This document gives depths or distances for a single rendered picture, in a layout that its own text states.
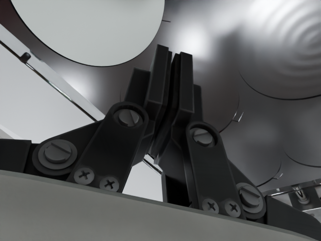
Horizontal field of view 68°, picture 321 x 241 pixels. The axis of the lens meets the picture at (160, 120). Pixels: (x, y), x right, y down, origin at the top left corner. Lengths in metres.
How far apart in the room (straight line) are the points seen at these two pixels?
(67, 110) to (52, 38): 0.18
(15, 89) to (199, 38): 0.27
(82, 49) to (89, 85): 0.03
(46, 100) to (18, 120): 0.07
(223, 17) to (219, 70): 0.04
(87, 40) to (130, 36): 0.03
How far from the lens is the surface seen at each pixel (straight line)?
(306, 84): 0.22
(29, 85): 0.35
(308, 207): 0.37
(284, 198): 0.39
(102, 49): 0.19
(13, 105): 0.39
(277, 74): 0.20
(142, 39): 0.18
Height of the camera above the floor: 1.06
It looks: 45 degrees down
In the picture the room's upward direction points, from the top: 173 degrees counter-clockwise
